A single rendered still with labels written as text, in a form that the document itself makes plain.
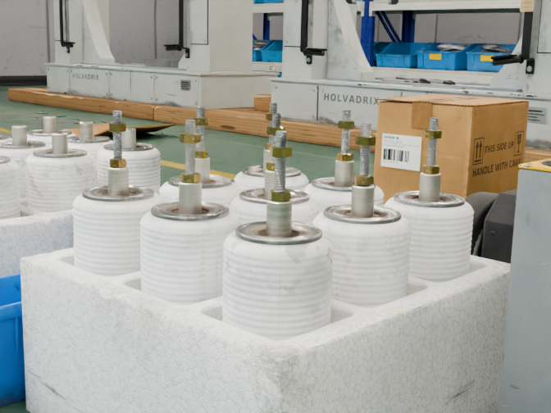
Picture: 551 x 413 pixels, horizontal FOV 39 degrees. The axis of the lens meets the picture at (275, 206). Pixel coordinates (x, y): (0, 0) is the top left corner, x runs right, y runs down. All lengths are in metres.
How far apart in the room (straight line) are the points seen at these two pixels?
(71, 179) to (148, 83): 3.32
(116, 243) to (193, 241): 0.12
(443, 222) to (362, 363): 0.21
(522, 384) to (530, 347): 0.04
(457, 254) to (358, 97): 2.51
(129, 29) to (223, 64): 4.04
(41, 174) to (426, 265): 0.56
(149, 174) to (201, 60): 2.98
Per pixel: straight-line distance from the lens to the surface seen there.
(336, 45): 3.62
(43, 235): 1.09
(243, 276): 0.65
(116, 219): 0.82
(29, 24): 7.62
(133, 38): 8.17
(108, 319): 0.77
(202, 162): 0.92
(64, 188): 1.14
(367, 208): 0.76
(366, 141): 0.75
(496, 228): 1.15
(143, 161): 1.20
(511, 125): 1.88
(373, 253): 0.73
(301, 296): 0.65
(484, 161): 1.77
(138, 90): 4.52
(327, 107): 3.44
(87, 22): 5.28
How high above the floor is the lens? 0.41
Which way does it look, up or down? 12 degrees down
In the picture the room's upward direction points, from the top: 1 degrees clockwise
